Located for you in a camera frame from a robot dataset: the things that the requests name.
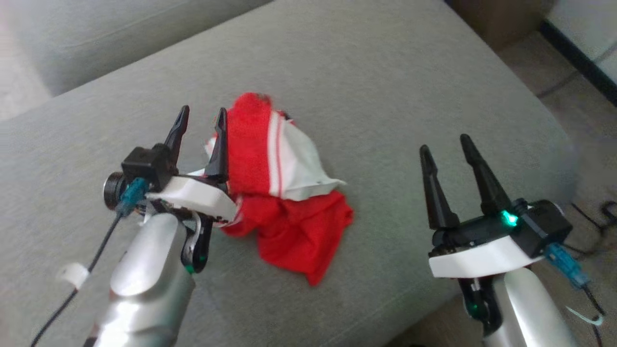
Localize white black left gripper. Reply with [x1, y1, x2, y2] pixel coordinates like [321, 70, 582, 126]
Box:
[145, 105, 239, 227]

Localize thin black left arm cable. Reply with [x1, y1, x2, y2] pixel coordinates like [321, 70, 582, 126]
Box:
[31, 212, 123, 347]

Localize blue cable connector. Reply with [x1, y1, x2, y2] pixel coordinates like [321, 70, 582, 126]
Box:
[116, 177, 150, 216]
[545, 242, 591, 290]

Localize blue right cable connector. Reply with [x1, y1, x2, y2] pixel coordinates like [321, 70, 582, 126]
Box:
[545, 242, 591, 290]

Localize black cables on floor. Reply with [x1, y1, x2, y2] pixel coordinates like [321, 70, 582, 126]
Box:
[569, 200, 617, 256]

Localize large grey sofa seat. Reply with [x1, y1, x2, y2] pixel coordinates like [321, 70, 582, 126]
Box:
[0, 0, 579, 347]

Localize white board with black edge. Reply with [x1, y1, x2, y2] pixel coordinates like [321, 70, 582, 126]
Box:
[540, 0, 617, 107]

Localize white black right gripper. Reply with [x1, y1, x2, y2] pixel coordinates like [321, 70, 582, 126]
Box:
[418, 134, 545, 279]

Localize blue left cable connector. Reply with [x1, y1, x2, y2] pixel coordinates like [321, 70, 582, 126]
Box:
[116, 177, 150, 216]

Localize white cable clip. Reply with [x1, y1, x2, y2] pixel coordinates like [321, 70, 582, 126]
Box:
[57, 263, 91, 290]

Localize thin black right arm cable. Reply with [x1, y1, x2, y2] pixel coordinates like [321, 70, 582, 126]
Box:
[578, 284, 609, 329]

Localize small grey sofa cushion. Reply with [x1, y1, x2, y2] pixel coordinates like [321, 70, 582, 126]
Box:
[0, 0, 270, 97]

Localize red white-trimmed sports garment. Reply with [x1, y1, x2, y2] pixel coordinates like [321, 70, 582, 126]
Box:
[205, 92, 355, 287]

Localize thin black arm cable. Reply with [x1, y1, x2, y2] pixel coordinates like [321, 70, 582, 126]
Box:
[578, 284, 609, 329]
[31, 212, 123, 347]

